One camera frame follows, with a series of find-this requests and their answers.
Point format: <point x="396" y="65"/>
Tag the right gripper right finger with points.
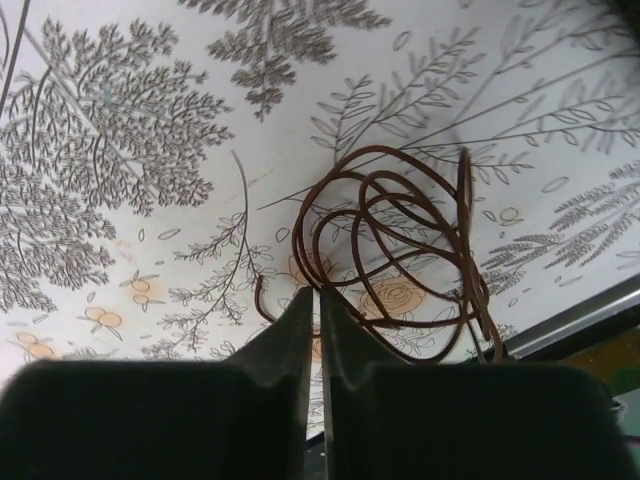
<point x="386" y="418"/>

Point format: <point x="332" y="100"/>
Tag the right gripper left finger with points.
<point x="240" y="418"/>

